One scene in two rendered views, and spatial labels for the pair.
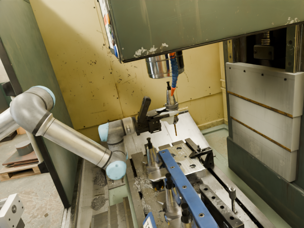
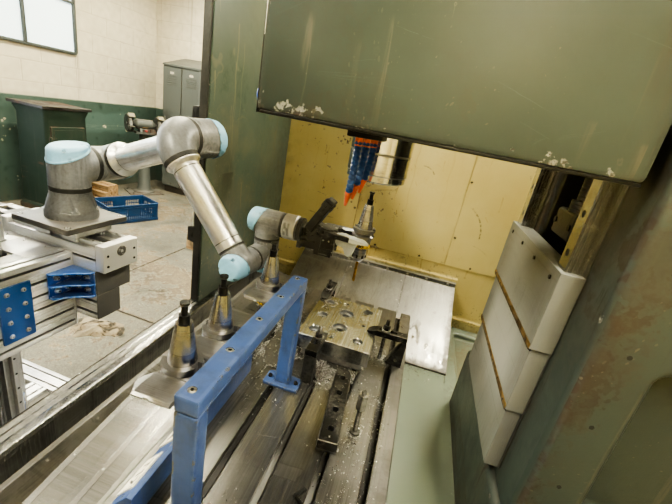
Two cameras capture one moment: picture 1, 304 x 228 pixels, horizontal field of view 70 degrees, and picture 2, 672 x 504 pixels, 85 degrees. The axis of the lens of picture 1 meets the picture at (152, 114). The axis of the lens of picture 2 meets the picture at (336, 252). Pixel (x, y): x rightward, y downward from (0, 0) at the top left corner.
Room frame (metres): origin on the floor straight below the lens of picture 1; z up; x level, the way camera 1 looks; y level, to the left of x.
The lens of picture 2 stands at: (-0.03, -0.39, 1.62)
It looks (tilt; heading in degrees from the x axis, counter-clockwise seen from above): 20 degrees down; 21
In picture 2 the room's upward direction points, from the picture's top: 11 degrees clockwise
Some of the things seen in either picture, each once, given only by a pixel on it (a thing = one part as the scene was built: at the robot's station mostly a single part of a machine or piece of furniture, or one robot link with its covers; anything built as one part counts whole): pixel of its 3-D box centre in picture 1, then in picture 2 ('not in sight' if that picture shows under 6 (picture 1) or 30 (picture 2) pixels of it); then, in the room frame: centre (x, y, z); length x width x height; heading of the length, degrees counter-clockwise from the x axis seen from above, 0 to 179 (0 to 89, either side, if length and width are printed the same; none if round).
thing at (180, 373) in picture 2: not in sight; (182, 365); (0.34, -0.03, 1.21); 0.06 x 0.06 x 0.03
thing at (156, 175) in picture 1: (158, 174); (259, 295); (0.61, 0.02, 1.21); 0.07 x 0.05 x 0.01; 100
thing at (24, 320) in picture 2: not in sight; (17, 313); (0.48, 0.73, 0.94); 0.09 x 0.01 x 0.18; 8
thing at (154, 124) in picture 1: (146, 122); (318, 236); (0.91, 0.03, 1.28); 0.12 x 0.08 x 0.09; 100
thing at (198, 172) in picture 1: (174, 163); (342, 326); (1.01, -0.07, 0.96); 0.29 x 0.23 x 0.05; 10
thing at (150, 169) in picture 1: (154, 166); (269, 285); (0.67, 0.03, 1.21); 0.06 x 0.06 x 0.03
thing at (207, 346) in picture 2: (182, 225); (202, 347); (0.40, -0.02, 1.21); 0.07 x 0.05 x 0.01; 100
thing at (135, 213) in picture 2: not in sight; (126, 209); (3.00, 3.54, 0.11); 0.62 x 0.42 x 0.22; 168
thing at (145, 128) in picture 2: not in sight; (144, 154); (3.98, 4.41, 0.57); 0.47 x 0.37 x 1.14; 158
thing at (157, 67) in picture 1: (164, 59); (380, 156); (0.93, -0.10, 1.54); 0.16 x 0.16 x 0.12
